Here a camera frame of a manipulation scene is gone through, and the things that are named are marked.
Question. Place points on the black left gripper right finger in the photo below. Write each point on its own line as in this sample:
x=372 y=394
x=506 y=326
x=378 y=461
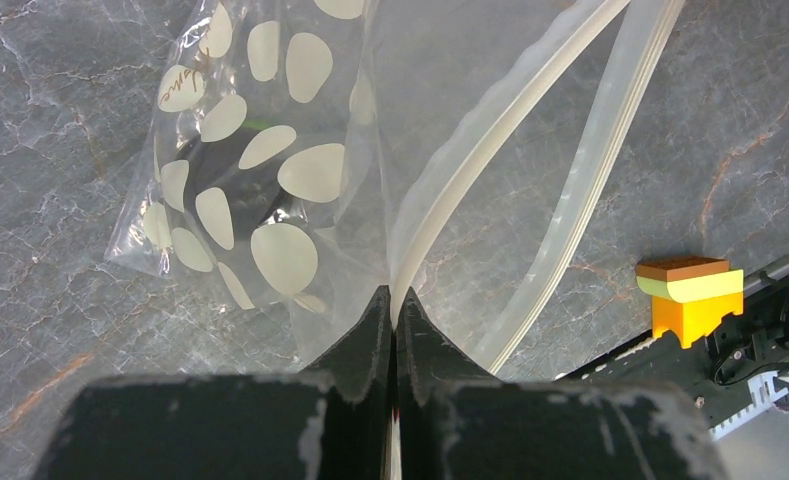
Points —
x=458 y=421

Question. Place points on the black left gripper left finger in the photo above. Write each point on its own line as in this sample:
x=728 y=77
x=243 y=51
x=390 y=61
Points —
x=330 y=420

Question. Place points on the dark toy avocado half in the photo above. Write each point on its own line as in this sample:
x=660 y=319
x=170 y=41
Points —
x=254 y=195

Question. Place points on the clear dotted zip top bag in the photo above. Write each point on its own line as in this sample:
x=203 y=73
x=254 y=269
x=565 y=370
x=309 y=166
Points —
x=455 y=149

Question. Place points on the orange yellow block stack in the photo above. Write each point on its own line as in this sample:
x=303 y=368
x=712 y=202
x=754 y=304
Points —
x=690 y=295

